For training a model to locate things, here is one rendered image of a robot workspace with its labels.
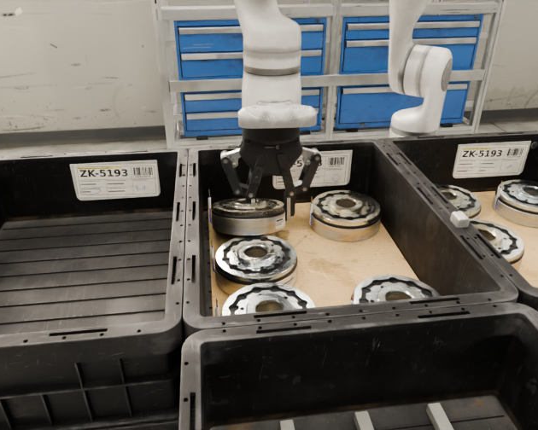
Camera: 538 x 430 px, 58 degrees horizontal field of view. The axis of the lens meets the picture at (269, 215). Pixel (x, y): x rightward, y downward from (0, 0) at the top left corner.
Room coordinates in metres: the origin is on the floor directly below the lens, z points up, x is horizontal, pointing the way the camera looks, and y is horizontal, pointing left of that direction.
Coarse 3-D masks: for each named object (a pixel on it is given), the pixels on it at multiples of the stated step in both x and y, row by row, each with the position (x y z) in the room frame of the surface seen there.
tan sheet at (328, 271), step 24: (216, 240) 0.58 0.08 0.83; (288, 240) 0.58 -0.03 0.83; (312, 240) 0.58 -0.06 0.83; (384, 240) 0.58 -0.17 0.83; (312, 264) 0.52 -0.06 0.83; (336, 264) 0.52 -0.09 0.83; (360, 264) 0.52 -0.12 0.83; (384, 264) 0.52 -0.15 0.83; (408, 264) 0.52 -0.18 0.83; (216, 288) 0.47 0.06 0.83; (312, 288) 0.47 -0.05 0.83; (336, 288) 0.47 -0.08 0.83
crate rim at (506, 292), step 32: (192, 160) 0.64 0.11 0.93; (192, 192) 0.54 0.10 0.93; (416, 192) 0.54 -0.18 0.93; (192, 224) 0.46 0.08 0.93; (448, 224) 0.46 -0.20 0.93; (192, 256) 0.40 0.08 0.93; (480, 256) 0.40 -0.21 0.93; (192, 288) 0.35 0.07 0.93; (512, 288) 0.35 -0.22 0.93; (192, 320) 0.30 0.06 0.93; (224, 320) 0.30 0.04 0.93; (256, 320) 0.30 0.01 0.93; (288, 320) 0.30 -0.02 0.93
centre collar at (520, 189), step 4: (524, 184) 0.69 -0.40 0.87; (528, 184) 0.69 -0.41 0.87; (532, 184) 0.69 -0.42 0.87; (520, 188) 0.67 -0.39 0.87; (524, 188) 0.68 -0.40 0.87; (528, 188) 0.68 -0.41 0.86; (532, 188) 0.68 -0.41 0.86; (536, 188) 0.68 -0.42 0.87; (516, 192) 0.67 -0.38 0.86; (520, 192) 0.66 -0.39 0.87; (524, 192) 0.66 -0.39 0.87; (524, 196) 0.65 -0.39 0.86; (528, 196) 0.65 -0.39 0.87; (532, 196) 0.65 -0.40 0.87; (536, 196) 0.65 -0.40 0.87
